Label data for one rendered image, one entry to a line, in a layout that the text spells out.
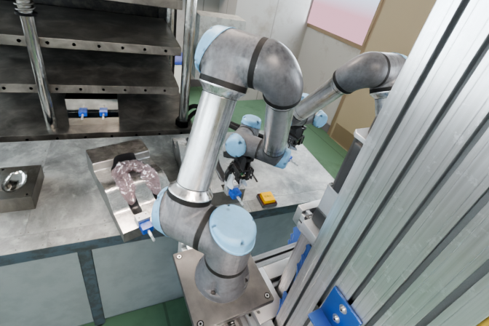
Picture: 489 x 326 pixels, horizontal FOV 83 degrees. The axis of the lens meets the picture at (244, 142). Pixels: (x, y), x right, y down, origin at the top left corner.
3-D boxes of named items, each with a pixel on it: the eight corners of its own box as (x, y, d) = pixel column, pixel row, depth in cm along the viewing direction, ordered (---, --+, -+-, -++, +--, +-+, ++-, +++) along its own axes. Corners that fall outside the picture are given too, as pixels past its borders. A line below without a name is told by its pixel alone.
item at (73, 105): (118, 124, 175) (117, 99, 166) (69, 125, 164) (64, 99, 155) (118, 90, 212) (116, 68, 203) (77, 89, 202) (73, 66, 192)
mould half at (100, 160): (184, 217, 122) (186, 199, 116) (124, 242, 107) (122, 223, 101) (140, 154, 152) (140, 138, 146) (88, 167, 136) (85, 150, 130)
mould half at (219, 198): (241, 201, 136) (247, 181, 129) (189, 209, 126) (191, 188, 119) (214, 144, 173) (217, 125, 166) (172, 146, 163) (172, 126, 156)
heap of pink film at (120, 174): (166, 193, 124) (166, 180, 120) (125, 207, 113) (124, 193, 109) (142, 161, 139) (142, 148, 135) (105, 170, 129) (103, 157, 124)
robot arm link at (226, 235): (239, 284, 66) (249, 250, 59) (190, 260, 69) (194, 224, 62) (255, 247, 76) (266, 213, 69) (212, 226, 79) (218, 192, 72)
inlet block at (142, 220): (160, 242, 106) (160, 233, 103) (148, 248, 103) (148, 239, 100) (146, 219, 114) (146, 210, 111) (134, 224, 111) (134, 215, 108)
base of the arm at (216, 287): (257, 291, 76) (265, 270, 71) (205, 312, 69) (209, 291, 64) (234, 246, 87) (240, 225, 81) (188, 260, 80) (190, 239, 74)
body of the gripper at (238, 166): (236, 183, 112) (241, 159, 106) (226, 171, 118) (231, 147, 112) (252, 180, 116) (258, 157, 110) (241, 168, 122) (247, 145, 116)
